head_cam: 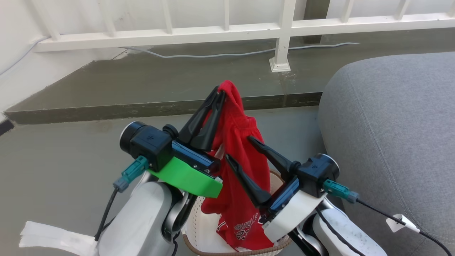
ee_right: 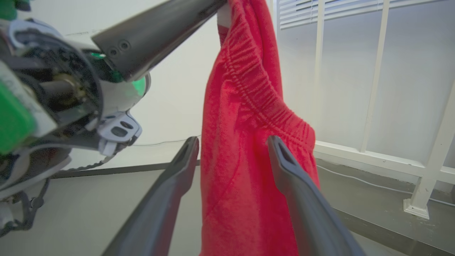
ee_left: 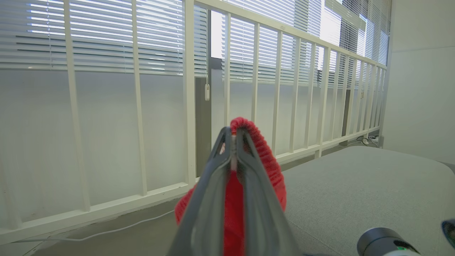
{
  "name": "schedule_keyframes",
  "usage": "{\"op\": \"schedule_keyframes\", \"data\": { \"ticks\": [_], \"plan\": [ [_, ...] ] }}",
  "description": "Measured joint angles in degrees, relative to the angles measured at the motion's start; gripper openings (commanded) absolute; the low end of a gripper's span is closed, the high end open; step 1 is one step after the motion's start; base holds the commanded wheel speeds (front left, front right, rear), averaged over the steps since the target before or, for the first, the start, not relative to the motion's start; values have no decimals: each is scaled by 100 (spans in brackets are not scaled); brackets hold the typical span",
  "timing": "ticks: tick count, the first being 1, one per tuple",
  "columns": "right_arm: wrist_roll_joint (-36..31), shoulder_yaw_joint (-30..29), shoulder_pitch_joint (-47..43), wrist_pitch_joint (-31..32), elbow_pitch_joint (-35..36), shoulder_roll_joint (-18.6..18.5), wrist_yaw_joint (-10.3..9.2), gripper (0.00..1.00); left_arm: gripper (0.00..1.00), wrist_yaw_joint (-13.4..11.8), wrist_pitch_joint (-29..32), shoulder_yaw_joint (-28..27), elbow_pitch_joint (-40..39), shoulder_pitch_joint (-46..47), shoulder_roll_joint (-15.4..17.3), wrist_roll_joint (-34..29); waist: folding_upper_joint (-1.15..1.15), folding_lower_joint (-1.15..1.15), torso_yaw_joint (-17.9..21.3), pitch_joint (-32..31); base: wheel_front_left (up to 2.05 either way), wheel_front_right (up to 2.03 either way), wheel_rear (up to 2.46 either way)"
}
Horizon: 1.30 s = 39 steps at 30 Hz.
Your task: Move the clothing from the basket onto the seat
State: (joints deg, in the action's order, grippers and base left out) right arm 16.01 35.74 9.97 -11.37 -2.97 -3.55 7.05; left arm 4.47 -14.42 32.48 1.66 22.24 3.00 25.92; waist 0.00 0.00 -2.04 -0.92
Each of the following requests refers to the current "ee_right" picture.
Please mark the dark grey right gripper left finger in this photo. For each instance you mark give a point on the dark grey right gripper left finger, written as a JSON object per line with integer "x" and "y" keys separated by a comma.
{"x": 160, "y": 199}

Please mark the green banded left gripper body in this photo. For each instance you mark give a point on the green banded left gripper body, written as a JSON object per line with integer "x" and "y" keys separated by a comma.
{"x": 53, "y": 92}

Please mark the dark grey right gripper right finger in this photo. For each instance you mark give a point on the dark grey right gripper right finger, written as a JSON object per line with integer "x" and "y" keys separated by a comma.
{"x": 305, "y": 206}

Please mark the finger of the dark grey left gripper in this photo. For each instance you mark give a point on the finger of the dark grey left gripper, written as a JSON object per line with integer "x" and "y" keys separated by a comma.
{"x": 153, "y": 32}

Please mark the red and white garment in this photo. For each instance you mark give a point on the red and white garment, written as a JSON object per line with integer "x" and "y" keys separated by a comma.
{"x": 245, "y": 153}

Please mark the white railing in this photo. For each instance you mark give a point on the white railing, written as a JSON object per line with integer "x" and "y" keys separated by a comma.
{"x": 373, "y": 89}

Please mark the white window blind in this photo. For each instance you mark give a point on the white window blind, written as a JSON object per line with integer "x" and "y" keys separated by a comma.
{"x": 348, "y": 10}

